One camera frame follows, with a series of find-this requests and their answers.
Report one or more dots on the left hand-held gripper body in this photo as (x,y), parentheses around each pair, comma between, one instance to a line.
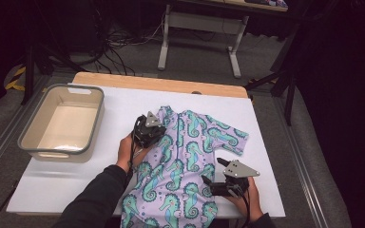
(149,133)

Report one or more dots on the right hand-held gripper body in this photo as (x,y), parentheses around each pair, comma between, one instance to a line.
(239,171)

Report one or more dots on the purple seahorse print swimsuit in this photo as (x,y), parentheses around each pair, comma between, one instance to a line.
(177,171)

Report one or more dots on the beige plastic basket grey rim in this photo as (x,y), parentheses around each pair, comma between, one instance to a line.
(33,134)

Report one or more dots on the person's left hand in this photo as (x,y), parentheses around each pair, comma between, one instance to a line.
(125,155)

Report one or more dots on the person's right hand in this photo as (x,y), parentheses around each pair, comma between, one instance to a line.
(253,202)

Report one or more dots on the light wooden table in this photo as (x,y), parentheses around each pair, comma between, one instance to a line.
(145,83)

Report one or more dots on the white board table cover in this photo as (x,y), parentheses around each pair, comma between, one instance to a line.
(76,186)

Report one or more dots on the black metal stand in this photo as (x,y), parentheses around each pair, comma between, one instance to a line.
(289,95)
(29,72)

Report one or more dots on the yellow black hazard tape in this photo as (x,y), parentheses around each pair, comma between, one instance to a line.
(15,83)

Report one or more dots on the colourful cloth on desk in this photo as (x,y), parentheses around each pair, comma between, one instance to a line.
(274,3)

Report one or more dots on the aluminium floor rail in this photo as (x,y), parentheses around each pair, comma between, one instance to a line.
(9,136)
(301,164)

